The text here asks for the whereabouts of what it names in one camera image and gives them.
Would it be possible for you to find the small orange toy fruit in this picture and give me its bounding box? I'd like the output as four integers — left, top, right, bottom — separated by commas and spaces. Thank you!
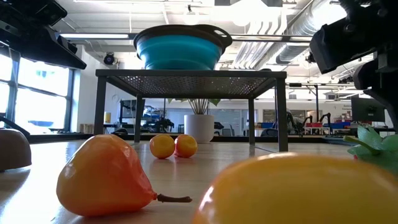
174, 134, 198, 159
149, 134, 176, 160

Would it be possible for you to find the orange toy pear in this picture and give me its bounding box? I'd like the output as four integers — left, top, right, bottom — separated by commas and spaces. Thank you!
192, 152, 398, 224
56, 134, 193, 218

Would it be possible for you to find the grey perforated metal shelf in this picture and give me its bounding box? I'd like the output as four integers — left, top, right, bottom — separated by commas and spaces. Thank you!
94, 68, 289, 153

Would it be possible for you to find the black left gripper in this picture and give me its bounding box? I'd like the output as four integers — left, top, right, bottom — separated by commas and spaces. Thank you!
0, 0, 87, 70

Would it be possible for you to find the brown toy kiwi half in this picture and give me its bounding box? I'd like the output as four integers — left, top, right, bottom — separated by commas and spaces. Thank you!
0, 128, 32, 172

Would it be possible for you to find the blue collapsible colander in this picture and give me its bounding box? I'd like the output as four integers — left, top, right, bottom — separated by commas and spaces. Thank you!
133, 24, 233, 71

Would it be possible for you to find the green plant in white pot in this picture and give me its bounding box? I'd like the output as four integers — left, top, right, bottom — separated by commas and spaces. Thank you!
167, 98, 222, 144

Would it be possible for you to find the black computer monitor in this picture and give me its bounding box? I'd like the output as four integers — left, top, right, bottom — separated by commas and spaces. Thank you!
351, 96, 386, 123

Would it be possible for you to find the person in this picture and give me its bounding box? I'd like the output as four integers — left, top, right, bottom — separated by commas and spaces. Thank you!
285, 108, 302, 136

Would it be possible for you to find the red toy strawberry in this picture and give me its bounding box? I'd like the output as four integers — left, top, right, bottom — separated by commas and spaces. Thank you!
343, 124, 398, 159

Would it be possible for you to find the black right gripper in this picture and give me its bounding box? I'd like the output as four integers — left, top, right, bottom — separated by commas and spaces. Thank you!
309, 14, 398, 131

